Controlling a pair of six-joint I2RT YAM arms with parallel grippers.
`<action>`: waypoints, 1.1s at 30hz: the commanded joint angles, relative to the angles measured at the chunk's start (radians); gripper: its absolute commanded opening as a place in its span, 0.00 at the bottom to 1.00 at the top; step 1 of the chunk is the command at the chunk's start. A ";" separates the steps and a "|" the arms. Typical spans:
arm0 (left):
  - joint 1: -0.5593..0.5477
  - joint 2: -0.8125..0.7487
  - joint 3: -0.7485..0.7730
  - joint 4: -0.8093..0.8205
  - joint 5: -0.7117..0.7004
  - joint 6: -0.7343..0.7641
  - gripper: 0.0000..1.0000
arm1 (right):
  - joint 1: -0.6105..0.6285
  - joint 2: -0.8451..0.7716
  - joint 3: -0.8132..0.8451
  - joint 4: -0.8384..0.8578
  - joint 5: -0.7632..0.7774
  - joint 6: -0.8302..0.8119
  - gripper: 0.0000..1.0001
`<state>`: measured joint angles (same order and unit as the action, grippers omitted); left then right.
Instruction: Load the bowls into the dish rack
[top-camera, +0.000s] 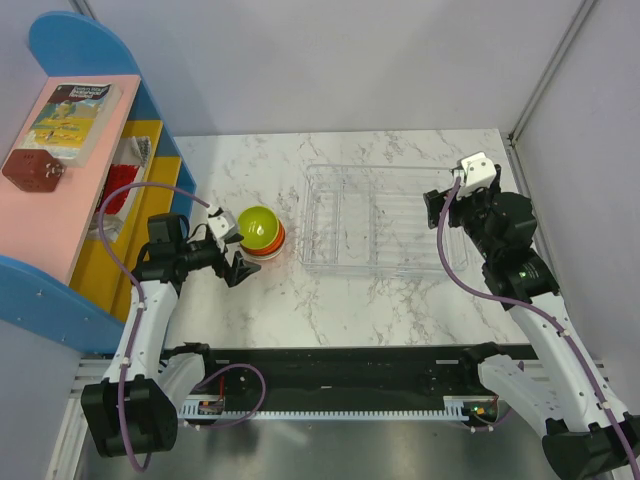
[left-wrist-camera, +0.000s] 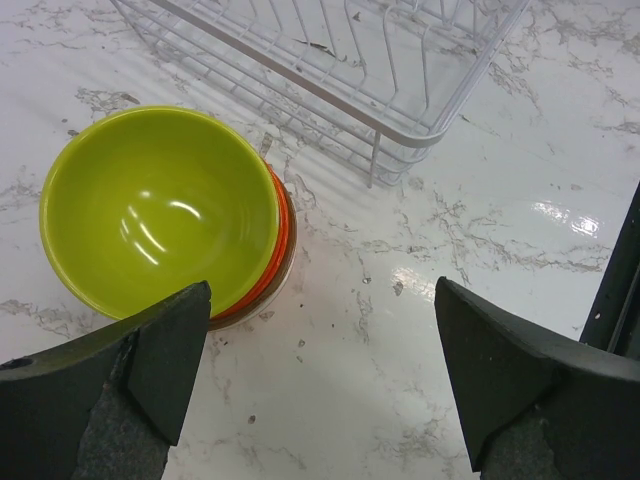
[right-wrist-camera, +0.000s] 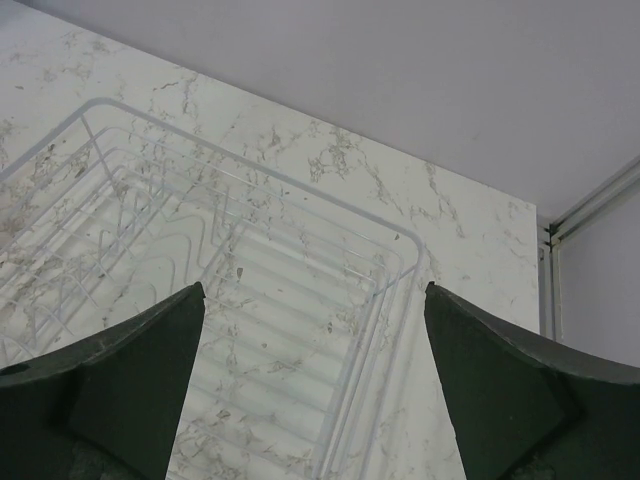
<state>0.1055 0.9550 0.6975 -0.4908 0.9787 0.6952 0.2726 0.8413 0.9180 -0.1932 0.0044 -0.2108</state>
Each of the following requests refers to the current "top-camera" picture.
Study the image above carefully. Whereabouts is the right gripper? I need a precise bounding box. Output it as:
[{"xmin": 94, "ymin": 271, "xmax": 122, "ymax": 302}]
[{"xmin": 423, "ymin": 179, "xmax": 501, "ymax": 260}]

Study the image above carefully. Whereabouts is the lime green bowl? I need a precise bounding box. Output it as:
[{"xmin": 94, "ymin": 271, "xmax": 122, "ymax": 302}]
[{"xmin": 237, "ymin": 205, "xmax": 280, "ymax": 250}]

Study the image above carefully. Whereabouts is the orange bowl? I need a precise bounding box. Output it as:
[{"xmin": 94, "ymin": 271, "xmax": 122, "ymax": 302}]
[{"xmin": 252, "ymin": 223, "xmax": 286, "ymax": 250}]

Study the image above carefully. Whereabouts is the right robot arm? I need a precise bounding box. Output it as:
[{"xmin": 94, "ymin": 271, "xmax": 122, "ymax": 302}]
[{"xmin": 423, "ymin": 183, "xmax": 639, "ymax": 479}]

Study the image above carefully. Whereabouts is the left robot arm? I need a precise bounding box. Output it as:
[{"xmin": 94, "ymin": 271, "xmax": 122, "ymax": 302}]
[{"xmin": 81, "ymin": 208, "xmax": 260, "ymax": 458}]

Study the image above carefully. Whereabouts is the white bottom bowl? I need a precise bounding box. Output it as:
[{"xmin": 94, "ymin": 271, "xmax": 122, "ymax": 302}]
[{"xmin": 242, "ymin": 242, "xmax": 285, "ymax": 261}]

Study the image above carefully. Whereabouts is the red white book on shelf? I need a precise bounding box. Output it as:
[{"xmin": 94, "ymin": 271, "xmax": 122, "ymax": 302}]
[{"xmin": 93, "ymin": 162, "xmax": 149, "ymax": 216}]

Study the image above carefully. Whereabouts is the grey patterned cloth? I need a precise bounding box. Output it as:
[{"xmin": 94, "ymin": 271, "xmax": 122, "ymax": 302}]
[{"xmin": 121, "ymin": 136, "xmax": 152, "ymax": 167}]

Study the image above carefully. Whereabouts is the blue pink yellow shelf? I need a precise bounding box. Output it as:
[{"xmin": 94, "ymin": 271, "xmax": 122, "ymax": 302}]
[{"xmin": 0, "ymin": 11, "xmax": 199, "ymax": 358}]

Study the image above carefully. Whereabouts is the paperback book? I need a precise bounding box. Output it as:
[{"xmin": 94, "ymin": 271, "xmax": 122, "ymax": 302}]
[{"xmin": 18, "ymin": 83, "xmax": 122, "ymax": 168}]

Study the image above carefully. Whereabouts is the dark red box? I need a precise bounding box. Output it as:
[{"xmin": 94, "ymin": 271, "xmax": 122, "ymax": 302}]
[{"xmin": 2, "ymin": 149, "xmax": 66, "ymax": 193}]

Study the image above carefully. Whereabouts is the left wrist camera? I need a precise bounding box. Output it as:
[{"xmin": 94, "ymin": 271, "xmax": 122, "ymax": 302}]
[{"xmin": 207, "ymin": 206, "xmax": 240, "ymax": 250}]

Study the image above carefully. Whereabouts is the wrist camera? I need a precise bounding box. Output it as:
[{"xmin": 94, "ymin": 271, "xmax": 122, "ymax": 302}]
[
  {"xmin": 452, "ymin": 152, "xmax": 497, "ymax": 199},
  {"xmin": 207, "ymin": 206, "xmax": 240, "ymax": 250}
]

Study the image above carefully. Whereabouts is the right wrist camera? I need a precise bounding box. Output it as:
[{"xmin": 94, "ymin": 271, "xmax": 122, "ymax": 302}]
[{"xmin": 452, "ymin": 152, "xmax": 497, "ymax": 199}]

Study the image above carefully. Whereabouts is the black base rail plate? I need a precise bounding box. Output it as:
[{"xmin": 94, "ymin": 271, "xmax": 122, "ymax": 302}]
[{"xmin": 164, "ymin": 343, "xmax": 539, "ymax": 411}]

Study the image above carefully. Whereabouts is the aluminium frame post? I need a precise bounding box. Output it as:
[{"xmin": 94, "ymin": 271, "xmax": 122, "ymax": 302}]
[{"xmin": 504, "ymin": 0, "xmax": 599, "ymax": 148}]

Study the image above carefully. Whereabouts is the white cable duct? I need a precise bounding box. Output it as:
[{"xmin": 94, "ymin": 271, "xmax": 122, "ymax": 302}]
[{"xmin": 177, "ymin": 398, "xmax": 469, "ymax": 422}]

